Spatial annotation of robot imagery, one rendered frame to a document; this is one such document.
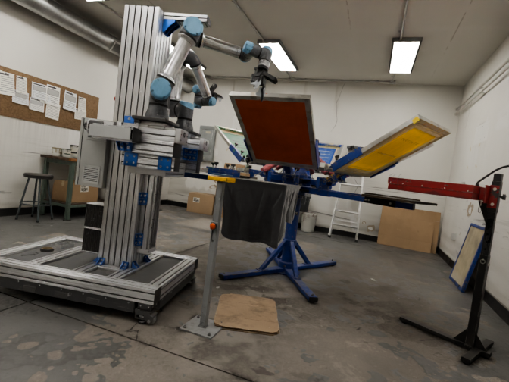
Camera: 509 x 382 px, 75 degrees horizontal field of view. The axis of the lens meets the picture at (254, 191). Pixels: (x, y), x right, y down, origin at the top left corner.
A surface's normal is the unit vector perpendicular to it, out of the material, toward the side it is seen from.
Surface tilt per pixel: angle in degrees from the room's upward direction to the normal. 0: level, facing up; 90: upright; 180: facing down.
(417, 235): 78
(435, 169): 90
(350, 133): 90
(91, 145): 90
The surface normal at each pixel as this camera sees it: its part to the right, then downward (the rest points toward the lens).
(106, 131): -0.14, 0.04
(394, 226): -0.30, -0.20
